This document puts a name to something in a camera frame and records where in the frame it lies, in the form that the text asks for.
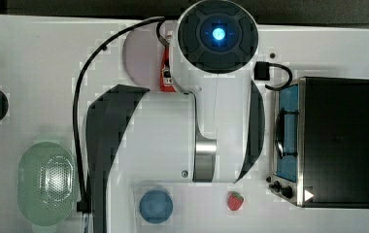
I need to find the red plush ketchup bottle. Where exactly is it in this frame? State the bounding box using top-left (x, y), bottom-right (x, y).
top-left (159, 49), bottom-right (175, 92)

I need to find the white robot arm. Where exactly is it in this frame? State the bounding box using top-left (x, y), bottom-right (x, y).
top-left (85, 0), bottom-right (264, 233)

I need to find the lilac round plate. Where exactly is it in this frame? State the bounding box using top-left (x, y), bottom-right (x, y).
top-left (122, 23), bottom-right (164, 90)

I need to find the blue plastic cup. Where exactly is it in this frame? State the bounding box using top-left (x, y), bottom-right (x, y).
top-left (139, 189), bottom-right (173, 224)

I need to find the red toy strawberry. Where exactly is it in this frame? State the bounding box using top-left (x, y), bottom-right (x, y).
top-left (227, 191), bottom-right (244, 211)

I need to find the steel toaster oven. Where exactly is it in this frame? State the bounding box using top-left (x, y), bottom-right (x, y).
top-left (267, 77), bottom-right (369, 209)

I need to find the green perforated colander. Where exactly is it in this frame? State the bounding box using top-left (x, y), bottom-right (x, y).
top-left (17, 142), bottom-right (75, 226)

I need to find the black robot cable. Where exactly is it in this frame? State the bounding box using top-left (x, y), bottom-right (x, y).
top-left (72, 16), bottom-right (167, 214)

